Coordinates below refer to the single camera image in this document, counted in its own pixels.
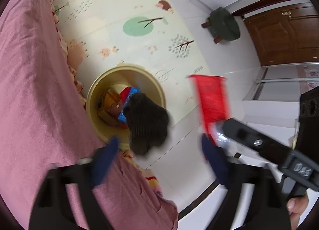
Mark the cartoon tree play mat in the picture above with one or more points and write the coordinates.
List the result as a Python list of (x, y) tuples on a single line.
[(101, 34)]

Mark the right hand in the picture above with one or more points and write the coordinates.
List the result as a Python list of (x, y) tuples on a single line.
[(296, 207)]

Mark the dark green round stool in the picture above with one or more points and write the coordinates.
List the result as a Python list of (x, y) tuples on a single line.
[(222, 26)]

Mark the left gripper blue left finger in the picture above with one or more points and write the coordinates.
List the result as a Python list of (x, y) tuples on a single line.
[(102, 161)]

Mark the brown wooden door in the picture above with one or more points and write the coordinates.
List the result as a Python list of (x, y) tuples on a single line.
[(285, 35)]

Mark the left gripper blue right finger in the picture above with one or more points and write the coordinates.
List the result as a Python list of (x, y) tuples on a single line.
[(217, 159)]

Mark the pink bed sheet mattress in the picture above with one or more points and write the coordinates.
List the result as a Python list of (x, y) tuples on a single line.
[(43, 122)]

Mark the orange cloth bag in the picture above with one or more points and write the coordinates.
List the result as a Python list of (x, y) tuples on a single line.
[(109, 107)]

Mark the red pouch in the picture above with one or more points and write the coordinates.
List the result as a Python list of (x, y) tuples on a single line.
[(212, 96)]

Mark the gold round trash bin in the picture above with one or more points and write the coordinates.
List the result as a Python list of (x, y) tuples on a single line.
[(122, 78)]

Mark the brown knit sock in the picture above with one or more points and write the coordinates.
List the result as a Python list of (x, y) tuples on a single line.
[(148, 123)]

